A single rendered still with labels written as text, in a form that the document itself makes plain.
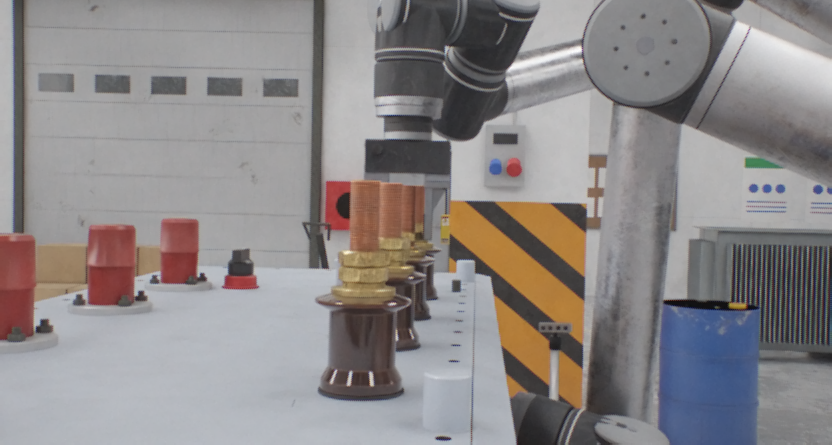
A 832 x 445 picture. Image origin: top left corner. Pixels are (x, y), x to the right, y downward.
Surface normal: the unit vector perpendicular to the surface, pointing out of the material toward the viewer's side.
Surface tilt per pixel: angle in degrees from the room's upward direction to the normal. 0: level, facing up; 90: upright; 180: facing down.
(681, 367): 90
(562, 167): 90
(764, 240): 90
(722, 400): 90
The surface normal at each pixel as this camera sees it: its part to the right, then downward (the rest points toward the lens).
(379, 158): 0.00, 0.04
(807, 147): -0.44, 0.55
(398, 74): -0.33, 0.03
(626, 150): -0.63, 0.09
